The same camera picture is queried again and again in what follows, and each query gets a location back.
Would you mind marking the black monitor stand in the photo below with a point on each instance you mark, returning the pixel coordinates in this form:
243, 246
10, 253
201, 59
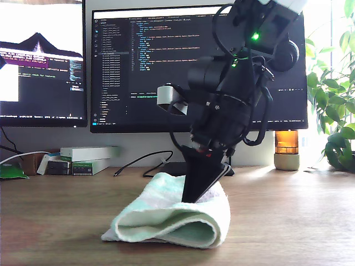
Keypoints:
172, 167

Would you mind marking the amber glass jar pale base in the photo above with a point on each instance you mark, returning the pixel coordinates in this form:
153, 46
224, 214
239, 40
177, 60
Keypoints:
287, 147

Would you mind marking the small white cardboard box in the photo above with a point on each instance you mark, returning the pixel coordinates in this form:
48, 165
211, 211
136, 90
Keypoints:
41, 166

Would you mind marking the black over-ear headphones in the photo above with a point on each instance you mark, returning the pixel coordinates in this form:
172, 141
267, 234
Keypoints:
291, 55

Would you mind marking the mint and pink tea towel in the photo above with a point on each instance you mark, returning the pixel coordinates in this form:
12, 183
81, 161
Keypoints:
172, 221

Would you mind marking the white box green label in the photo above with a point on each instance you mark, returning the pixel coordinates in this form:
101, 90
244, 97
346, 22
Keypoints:
83, 167

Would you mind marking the black monitor showing terminal windows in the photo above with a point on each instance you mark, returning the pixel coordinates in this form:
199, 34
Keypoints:
41, 105

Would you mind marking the black monitor showing code editor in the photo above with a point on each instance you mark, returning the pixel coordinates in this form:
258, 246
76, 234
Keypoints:
124, 69

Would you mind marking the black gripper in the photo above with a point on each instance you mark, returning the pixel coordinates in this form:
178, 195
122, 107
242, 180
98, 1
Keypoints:
224, 124

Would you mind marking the green plastic packet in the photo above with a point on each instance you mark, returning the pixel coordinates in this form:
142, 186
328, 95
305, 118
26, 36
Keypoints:
11, 171

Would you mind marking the brown cardboard box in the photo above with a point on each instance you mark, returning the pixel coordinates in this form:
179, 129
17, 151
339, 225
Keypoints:
30, 164

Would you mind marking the green leafy houseplant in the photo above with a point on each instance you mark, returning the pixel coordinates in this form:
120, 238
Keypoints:
335, 149

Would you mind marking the small dark box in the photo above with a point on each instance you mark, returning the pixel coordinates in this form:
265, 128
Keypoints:
56, 167

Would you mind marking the long white box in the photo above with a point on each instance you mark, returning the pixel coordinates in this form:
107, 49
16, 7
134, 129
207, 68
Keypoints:
88, 153

